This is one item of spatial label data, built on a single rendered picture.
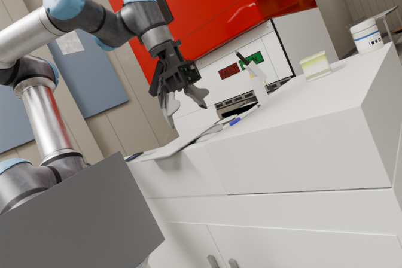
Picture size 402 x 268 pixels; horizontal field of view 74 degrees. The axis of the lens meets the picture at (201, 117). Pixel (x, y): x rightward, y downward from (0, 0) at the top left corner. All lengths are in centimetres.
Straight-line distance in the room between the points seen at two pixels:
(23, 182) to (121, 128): 217
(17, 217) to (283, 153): 48
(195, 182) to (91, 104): 209
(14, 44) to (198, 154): 53
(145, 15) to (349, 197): 58
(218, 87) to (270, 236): 84
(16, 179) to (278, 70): 97
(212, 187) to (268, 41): 69
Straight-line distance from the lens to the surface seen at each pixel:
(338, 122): 49
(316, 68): 88
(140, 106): 297
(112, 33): 73
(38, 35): 76
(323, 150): 52
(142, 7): 71
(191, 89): 74
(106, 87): 284
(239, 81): 128
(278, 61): 118
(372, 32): 102
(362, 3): 1093
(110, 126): 278
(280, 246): 71
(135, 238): 61
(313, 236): 65
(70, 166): 80
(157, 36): 68
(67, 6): 66
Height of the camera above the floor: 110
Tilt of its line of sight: 6 degrees down
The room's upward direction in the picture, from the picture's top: 25 degrees counter-clockwise
